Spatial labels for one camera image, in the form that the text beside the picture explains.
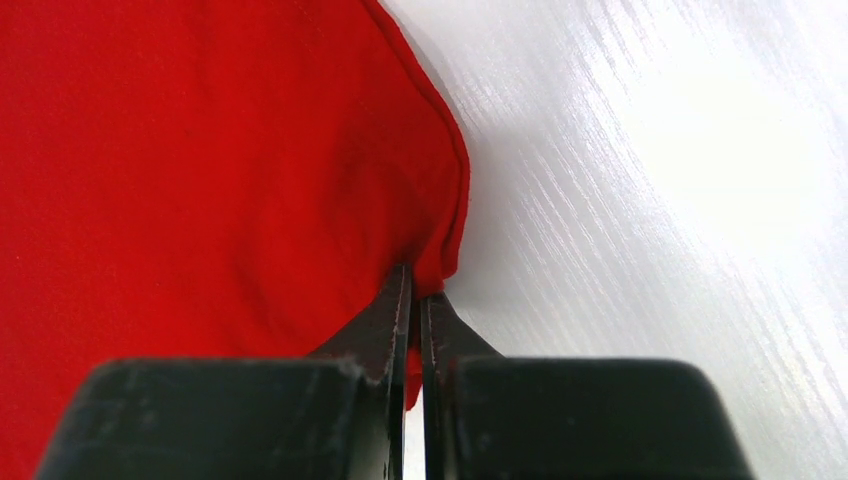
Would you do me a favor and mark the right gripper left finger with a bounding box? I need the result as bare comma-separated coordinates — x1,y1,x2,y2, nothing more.
37,266,412,479

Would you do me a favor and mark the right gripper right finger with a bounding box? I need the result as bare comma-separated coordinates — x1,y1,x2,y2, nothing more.
419,294,753,479

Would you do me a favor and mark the red t-shirt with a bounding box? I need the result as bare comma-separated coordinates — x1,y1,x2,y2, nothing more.
1,1,470,479

